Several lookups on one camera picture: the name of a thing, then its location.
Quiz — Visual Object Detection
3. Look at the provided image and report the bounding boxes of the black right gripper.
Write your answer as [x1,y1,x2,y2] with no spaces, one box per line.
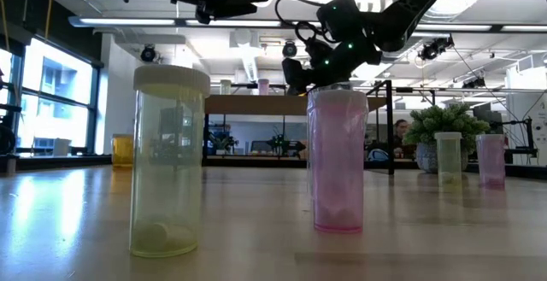
[307,52,356,90]

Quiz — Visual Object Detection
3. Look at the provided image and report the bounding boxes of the tall pink medicine bottle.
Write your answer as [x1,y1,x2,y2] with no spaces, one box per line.
[308,89,370,235]

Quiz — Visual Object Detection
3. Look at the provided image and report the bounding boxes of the large pale green medicine bottle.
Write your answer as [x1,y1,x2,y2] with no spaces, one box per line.
[130,64,212,260]

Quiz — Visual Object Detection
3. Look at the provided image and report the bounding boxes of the orange medicine bottle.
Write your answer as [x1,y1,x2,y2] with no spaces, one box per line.
[111,133,135,170]

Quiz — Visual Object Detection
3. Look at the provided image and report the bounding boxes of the wooden shelf black metal legs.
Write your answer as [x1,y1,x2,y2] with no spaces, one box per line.
[201,79,395,176]

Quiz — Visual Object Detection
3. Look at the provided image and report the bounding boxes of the black round ceiling spotlight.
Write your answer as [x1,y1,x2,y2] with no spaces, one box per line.
[281,39,299,59]
[139,44,157,63]

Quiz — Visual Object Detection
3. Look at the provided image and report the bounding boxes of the person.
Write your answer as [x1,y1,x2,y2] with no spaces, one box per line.
[391,118,416,158]

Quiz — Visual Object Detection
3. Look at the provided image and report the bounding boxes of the potted green artificial plant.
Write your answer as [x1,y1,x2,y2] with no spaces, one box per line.
[401,103,491,174]

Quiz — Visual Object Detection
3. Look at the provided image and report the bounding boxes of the black background monitor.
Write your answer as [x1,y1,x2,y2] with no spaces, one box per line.
[472,101,508,137]

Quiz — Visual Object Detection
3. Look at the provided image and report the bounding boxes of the white bin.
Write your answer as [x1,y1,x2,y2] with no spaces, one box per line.
[52,138,72,157]

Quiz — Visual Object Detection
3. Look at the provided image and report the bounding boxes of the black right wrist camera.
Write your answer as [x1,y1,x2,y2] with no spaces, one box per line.
[281,56,310,96]

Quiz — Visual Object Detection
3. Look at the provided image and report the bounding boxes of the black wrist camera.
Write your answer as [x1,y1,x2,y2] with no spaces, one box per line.
[281,56,310,96]
[195,3,215,26]

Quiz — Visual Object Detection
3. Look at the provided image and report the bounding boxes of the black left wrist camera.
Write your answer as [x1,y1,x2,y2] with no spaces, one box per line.
[195,3,215,26]

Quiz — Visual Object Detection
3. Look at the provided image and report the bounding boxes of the black ceiling mounted camera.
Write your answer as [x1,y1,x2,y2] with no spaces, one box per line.
[417,36,456,62]

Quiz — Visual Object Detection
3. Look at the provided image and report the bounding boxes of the small black ceiling camera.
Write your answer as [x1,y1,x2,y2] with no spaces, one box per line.
[461,77,486,90]

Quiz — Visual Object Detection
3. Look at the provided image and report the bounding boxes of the large window black frame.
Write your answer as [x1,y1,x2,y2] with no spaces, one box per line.
[0,32,103,158]

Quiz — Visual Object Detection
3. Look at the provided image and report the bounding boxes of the black aluminium table frame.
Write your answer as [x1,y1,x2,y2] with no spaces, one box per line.
[0,152,547,180]

